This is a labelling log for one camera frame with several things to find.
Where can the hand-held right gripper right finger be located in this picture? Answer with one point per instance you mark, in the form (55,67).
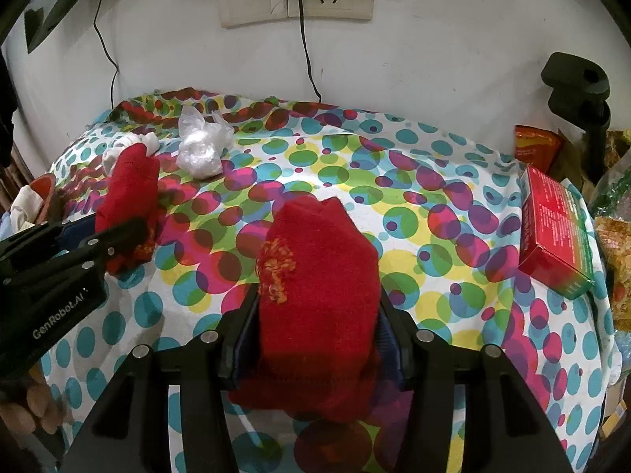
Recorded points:
(392,354)

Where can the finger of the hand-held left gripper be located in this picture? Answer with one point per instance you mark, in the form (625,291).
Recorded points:
(74,231)
(123,236)

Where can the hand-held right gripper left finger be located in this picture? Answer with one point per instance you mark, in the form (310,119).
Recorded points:
(244,350)

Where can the red basket with dark rim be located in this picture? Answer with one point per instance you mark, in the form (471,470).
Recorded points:
(47,192)

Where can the red embroidered sock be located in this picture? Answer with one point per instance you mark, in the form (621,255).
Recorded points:
(315,281)
(128,182)

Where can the person's left hand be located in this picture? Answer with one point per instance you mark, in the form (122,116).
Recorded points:
(39,411)

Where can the crumpled white plastic bag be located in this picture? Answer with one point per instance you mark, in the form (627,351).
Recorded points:
(202,145)

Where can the polka dot cloth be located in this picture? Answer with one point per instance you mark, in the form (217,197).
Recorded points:
(345,167)

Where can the red and green box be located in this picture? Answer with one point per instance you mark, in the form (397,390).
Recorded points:
(552,226)

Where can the cardboard box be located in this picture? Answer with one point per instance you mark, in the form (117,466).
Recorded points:
(616,411)

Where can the yellow snack packet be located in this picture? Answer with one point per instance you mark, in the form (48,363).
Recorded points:
(616,266)

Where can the red snack bag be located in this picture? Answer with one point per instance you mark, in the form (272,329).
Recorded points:
(537,148)

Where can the clear green packet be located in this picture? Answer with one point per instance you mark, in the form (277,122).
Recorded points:
(614,187)

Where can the black clamp stand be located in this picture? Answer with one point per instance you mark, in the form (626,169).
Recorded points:
(572,76)

